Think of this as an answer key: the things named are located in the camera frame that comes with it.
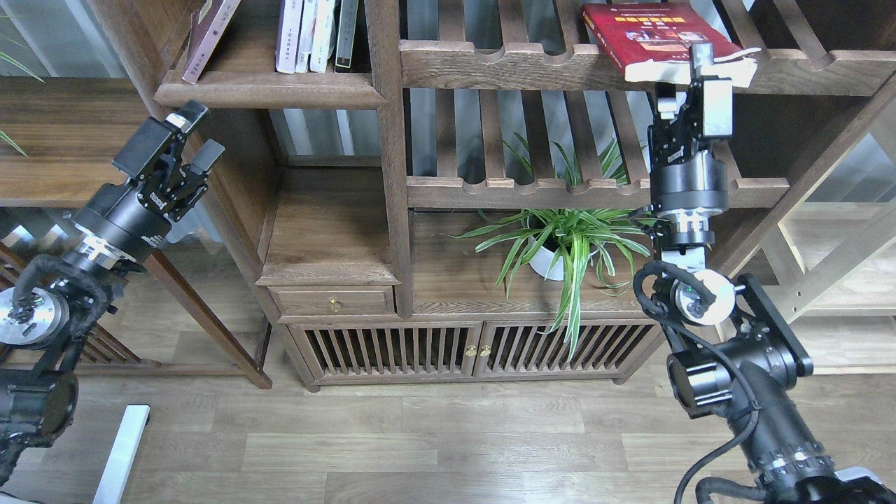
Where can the dark wooden bookshelf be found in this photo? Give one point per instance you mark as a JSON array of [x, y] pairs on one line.
[[362, 178]]

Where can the right slatted cabinet door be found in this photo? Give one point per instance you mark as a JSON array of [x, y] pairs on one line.
[[607, 349]]

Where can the white metal base bar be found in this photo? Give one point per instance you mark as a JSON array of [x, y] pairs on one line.
[[116, 473]]

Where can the small wooden drawer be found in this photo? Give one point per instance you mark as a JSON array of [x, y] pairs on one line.
[[297, 300]]

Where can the white lavender book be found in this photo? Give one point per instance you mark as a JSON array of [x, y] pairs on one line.
[[290, 15]]

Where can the dark maroon book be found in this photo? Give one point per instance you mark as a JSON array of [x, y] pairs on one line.
[[208, 24]]

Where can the white plant pot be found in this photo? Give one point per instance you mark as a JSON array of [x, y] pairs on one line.
[[544, 264]]

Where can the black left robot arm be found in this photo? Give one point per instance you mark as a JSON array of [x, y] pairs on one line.
[[38, 418]]

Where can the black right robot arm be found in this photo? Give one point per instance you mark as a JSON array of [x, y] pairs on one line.
[[732, 353]]

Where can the dark slatted wooden bench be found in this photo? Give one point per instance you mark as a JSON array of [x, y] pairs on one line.
[[105, 350]]

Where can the slatted cabinet door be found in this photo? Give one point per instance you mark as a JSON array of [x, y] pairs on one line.
[[607, 349], [388, 353]]

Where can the dark green upright book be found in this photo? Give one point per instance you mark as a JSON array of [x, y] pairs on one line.
[[346, 35]]

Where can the light wooden rack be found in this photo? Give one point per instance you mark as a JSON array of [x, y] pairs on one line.
[[829, 265]]

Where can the red book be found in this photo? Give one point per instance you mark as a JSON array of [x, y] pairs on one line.
[[649, 42]]

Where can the green spider plant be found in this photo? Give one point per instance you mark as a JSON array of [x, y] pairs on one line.
[[574, 240]]

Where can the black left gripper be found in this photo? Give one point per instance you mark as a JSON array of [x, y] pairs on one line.
[[127, 222]]

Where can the dark wooden side table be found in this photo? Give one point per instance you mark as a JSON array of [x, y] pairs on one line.
[[191, 313]]

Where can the left slatted cabinet door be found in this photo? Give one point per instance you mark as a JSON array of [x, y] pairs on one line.
[[388, 353]]

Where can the white book middle upright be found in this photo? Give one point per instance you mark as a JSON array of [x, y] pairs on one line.
[[322, 43]]

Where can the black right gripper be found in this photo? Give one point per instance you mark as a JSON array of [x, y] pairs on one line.
[[686, 179]]

